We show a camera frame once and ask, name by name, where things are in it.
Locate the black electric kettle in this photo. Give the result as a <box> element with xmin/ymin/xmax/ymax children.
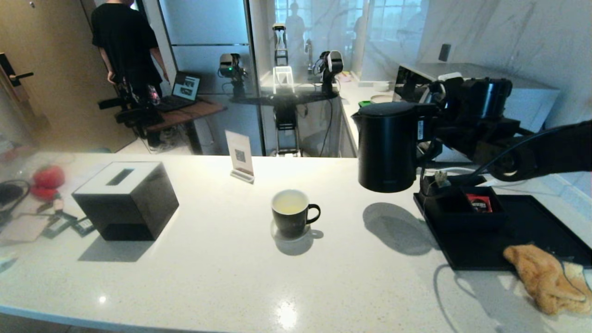
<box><xmin>351</xmin><ymin>102</ymin><xmax>440</xmax><ymax>193</ymax></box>

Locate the red coffee sachet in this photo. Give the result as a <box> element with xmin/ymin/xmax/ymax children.
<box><xmin>465</xmin><ymin>194</ymin><xmax>493</xmax><ymax>214</ymax></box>

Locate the silver microwave oven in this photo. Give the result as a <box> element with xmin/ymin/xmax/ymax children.
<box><xmin>393</xmin><ymin>64</ymin><xmax>560</xmax><ymax>162</ymax></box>

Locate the black organizer box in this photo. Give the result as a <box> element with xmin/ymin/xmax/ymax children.
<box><xmin>418</xmin><ymin>176</ymin><xmax>507</xmax><ymax>232</ymax></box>

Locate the black serving tray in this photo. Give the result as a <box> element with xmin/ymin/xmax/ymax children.
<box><xmin>412</xmin><ymin>176</ymin><xmax>592</xmax><ymax>271</ymax></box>

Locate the robot behind glass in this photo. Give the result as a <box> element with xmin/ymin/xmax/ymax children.
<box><xmin>218</xmin><ymin>25</ymin><xmax>345</xmax><ymax>158</ymax></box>

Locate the black ceramic mug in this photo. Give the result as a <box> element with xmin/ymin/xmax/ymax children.
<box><xmin>271</xmin><ymin>190</ymin><xmax>321</xmax><ymax>239</ymax></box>

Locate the orange cloth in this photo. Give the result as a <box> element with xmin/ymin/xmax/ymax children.
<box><xmin>503</xmin><ymin>244</ymin><xmax>592</xmax><ymax>316</ymax></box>

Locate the QR code sign stand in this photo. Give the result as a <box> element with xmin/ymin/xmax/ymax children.
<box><xmin>225</xmin><ymin>131</ymin><xmax>256</xmax><ymax>185</ymax></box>

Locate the wooden table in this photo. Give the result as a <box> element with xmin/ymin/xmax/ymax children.
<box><xmin>147</xmin><ymin>101</ymin><xmax>227</xmax><ymax>155</ymax></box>

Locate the open laptop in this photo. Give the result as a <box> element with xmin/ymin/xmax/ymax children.
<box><xmin>157</xmin><ymin>73</ymin><xmax>202</xmax><ymax>112</ymax></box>

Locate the silver refrigerator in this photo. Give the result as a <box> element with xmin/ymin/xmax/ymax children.
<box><xmin>157</xmin><ymin>0</ymin><xmax>264</xmax><ymax>158</ymax></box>

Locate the black tissue box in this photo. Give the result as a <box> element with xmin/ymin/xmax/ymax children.
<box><xmin>73</xmin><ymin>162</ymin><xmax>180</xmax><ymax>242</ymax></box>

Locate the person in black shirt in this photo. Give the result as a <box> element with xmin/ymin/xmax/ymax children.
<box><xmin>91</xmin><ymin>0</ymin><xmax>169</xmax><ymax>111</ymax></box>

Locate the dark card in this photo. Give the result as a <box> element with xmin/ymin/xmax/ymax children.
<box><xmin>43</xmin><ymin>213</ymin><xmax>78</xmax><ymax>239</ymax></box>
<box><xmin>73</xmin><ymin>217</ymin><xmax>97</xmax><ymax>237</ymax></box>

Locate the red plush toy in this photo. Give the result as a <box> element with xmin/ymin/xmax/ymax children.
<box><xmin>31</xmin><ymin>166</ymin><xmax>67</xmax><ymax>202</ymax></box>

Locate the wooden door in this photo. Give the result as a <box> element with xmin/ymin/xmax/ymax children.
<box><xmin>0</xmin><ymin>0</ymin><xmax>137</xmax><ymax>153</ymax></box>

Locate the pale paper card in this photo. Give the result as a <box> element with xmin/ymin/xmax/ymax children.
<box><xmin>0</xmin><ymin>215</ymin><xmax>49</xmax><ymax>243</ymax></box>

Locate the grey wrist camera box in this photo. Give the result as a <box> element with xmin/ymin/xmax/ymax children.
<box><xmin>430</xmin><ymin>72</ymin><xmax>464</xmax><ymax>108</ymax></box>

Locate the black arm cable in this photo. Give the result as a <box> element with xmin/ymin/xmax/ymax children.
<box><xmin>419</xmin><ymin>125</ymin><xmax>569</xmax><ymax>197</ymax></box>

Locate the black door handle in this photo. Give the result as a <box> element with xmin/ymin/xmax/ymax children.
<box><xmin>0</xmin><ymin>55</ymin><xmax>35</xmax><ymax>89</ymax></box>

